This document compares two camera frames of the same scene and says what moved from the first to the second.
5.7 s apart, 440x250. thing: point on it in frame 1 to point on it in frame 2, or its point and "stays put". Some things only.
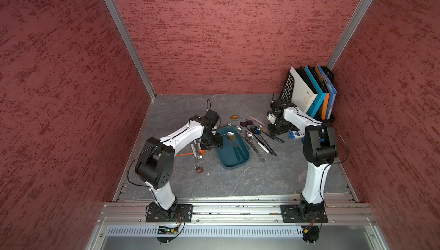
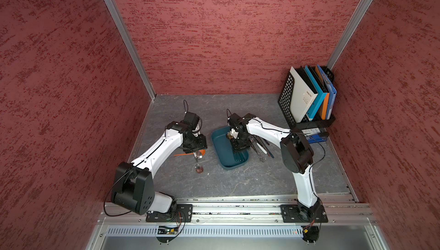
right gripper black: x=272 y=131 to x=238 y=147
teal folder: x=320 y=90 stays put
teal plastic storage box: x=235 y=152 stays put
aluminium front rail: x=235 y=213 stays put
